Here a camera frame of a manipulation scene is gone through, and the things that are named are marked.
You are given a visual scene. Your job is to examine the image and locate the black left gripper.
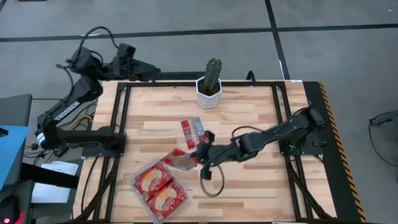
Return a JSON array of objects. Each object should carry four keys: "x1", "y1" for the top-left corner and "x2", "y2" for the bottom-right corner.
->
[{"x1": 111, "y1": 58, "x2": 162, "y2": 83}]

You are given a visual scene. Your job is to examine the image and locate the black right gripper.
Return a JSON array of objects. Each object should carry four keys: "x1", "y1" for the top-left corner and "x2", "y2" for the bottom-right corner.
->
[{"x1": 195, "y1": 130, "x2": 233, "y2": 180}]

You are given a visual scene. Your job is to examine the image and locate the red popcorn bag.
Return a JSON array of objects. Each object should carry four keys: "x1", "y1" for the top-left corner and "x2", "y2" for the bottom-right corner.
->
[
  {"x1": 146, "y1": 180, "x2": 189, "y2": 222},
  {"x1": 132, "y1": 161, "x2": 175, "y2": 202},
  {"x1": 160, "y1": 148, "x2": 201, "y2": 171},
  {"x1": 180, "y1": 116, "x2": 208, "y2": 150}
]

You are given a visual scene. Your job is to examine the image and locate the white hexagonal plant pot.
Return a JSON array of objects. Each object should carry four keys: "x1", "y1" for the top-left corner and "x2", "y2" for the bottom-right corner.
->
[{"x1": 195, "y1": 76, "x2": 223, "y2": 110}]

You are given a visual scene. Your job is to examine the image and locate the green cactus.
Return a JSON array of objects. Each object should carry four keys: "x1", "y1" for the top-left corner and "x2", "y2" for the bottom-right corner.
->
[{"x1": 203, "y1": 58, "x2": 223, "y2": 91}]

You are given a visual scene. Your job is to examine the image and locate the red snack packet pack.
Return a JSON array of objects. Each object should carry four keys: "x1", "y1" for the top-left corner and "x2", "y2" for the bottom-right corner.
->
[{"x1": 129, "y1": 157, "x2": 190, "y2": 224}]

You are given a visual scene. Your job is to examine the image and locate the black flat bar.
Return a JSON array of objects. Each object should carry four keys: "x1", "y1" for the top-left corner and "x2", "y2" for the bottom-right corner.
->
[{"x1": 20, "y1": 162, "x2": 80, "y2": 189}]

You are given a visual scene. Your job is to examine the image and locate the white paper sheets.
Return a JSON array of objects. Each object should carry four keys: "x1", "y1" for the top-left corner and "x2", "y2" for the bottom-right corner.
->
[{"x1": 30, "y1": 161, "x2": 80, "y2": 205}]

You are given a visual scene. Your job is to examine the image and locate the blue board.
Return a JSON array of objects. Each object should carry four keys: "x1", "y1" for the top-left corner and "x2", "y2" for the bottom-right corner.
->
[{"x1": 0, "y1": 124, "x2": 29, "y2": 189}]

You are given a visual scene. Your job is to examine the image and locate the black device with red light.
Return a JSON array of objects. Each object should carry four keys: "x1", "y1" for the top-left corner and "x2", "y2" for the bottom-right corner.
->
[{"x1": 0, "y1": 179, "x2": 35, "y2": 224}]

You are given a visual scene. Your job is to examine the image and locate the black aluminium table frame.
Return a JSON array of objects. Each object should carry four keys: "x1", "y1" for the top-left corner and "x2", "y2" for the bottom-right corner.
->
[{"x1": 73, "y1": 80, "x2": 338, "y2": 223}]

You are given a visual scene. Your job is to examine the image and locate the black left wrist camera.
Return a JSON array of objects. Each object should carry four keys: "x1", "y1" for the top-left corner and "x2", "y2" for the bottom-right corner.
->
[{"x1": 116, "y1": 42, "x2": 137, "y2": 60}]

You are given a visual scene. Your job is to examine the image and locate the black looped cable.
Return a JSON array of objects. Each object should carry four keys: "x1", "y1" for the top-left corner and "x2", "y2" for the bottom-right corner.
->
[{"x1": 200, "y1": 164, "x2": 225, "y2": 198}]

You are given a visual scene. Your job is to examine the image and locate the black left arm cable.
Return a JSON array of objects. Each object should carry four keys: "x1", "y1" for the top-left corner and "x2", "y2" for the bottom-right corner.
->
[{"x1": 79, "y1": 26, "x2": 121, "y2": 57}]

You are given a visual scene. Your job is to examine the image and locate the yellow cable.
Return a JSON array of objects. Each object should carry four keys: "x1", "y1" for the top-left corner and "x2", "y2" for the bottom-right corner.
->
[{"x1": 65, "y1": 114, "x2": 94, "y2": 131}]

